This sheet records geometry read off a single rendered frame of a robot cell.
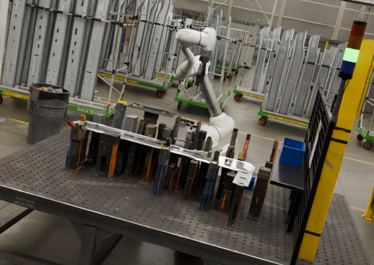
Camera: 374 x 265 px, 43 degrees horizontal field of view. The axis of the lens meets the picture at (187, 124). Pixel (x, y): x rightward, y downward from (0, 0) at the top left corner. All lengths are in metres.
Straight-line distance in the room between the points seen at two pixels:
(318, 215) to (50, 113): 3.97
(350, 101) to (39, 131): 4.25
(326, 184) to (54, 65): 5.74
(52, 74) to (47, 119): 1.90
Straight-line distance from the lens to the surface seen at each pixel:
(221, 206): 3.21
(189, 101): 9.60
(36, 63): 7.91
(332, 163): 2.77
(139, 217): 2.93
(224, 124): 4.15
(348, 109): 2.71
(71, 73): 7.73
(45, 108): 6.00
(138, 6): 11.21
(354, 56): 2.55
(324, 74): 10.48
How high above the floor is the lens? 1.93
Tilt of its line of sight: 13 degrees down
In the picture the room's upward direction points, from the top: 12 degrees clockwise
